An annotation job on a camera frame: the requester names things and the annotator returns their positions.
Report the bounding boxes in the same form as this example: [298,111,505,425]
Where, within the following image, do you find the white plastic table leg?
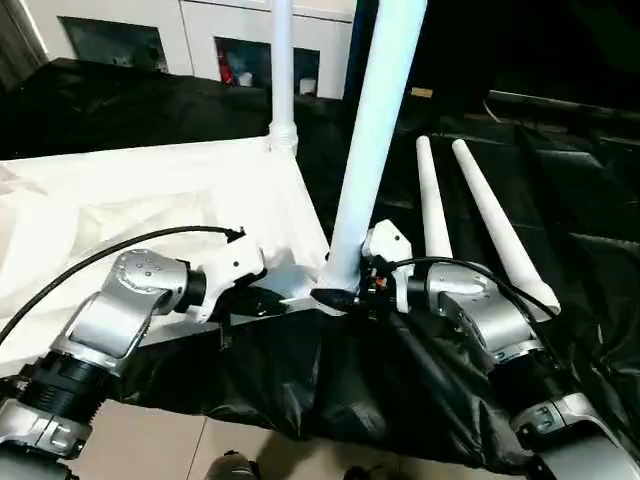
[267,0,299,151]
[451,138,561,311]
[322,0,429,291]
[415,134,454,261]

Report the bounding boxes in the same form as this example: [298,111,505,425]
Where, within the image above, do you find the white plastic table top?
[0,135,361,374]

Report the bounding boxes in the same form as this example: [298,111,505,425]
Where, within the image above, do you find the black mat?
[0,57,640,480]

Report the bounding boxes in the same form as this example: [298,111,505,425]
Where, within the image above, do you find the blue vertical strip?
[344,0,381,101]

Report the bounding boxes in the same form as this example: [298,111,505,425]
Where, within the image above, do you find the white glass-door cabinet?
[24,0,356,101]

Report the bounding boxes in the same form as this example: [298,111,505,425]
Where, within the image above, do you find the black backdrop cloth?
[399,0,640,116]

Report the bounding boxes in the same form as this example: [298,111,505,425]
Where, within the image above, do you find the grey curtain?
[0,0,49,91]

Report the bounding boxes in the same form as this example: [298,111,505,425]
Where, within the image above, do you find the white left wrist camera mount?
[192,232,269,326]

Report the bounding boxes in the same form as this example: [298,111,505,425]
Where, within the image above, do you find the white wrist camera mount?
[192,232,269,326]
[360,218,414,314]

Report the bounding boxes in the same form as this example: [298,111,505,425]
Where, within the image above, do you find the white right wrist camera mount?
[360,218,414,314]

